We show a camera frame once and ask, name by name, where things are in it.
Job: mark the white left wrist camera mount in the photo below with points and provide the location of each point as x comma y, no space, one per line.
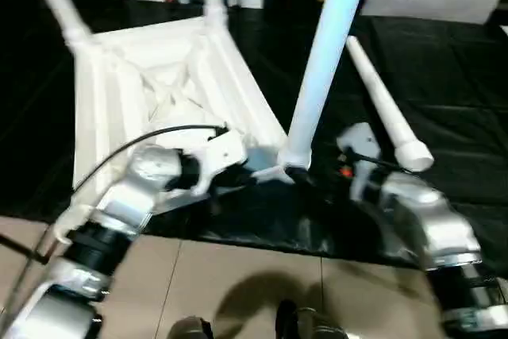
222,152

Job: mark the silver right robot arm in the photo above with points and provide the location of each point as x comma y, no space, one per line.
436,216

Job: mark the white plastic table top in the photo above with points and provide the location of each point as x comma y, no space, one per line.
131,77

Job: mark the black mat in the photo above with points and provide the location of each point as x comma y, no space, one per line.
456,97

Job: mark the white flat panel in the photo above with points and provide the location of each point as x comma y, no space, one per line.
504,30

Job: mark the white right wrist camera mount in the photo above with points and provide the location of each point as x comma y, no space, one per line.
361,140

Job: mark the black metal stand pole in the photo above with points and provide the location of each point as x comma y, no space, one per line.
21,249

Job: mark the dark left robot leg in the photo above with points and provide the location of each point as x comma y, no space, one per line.
190,329

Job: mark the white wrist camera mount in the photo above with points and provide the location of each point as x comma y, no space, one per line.
222,152
361,140

